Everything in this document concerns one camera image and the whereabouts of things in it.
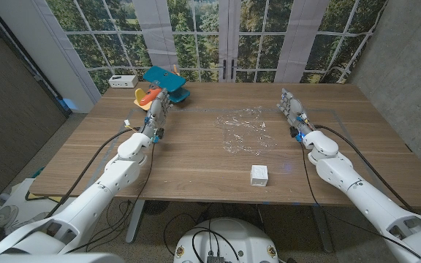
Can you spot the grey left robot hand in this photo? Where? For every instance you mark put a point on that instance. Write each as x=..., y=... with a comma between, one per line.
x=157, y=113

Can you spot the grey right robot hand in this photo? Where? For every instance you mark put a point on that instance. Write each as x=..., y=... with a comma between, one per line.
x=295, y=109

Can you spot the clear plastic wrap sheet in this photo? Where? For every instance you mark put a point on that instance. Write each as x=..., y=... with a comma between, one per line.
x=245, y=133

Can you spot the small white embossed box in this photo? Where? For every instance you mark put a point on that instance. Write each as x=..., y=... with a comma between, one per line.
x=259, y=176

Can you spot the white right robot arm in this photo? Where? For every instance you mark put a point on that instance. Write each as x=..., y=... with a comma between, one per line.
x=360, y=193

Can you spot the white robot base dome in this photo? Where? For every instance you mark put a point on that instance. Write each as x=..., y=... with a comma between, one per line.
x=228, y=241

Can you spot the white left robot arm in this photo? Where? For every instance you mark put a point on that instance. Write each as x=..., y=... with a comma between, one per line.
x=119, y=175

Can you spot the white power strip box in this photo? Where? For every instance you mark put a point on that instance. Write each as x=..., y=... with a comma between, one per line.
x=123, y=81

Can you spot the printed window forest backdrop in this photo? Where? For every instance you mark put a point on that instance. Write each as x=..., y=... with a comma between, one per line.
x=196, y=36

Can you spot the grey metal table leg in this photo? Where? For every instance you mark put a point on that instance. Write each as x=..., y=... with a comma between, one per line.
x=323, y=230
x=135, y=223

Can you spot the white floor sheet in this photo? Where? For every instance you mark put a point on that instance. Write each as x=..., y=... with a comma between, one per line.
x=24, y=197

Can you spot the grey sneaker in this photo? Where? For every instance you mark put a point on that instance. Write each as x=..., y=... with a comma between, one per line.
x=31, y=221
x=6, y=213

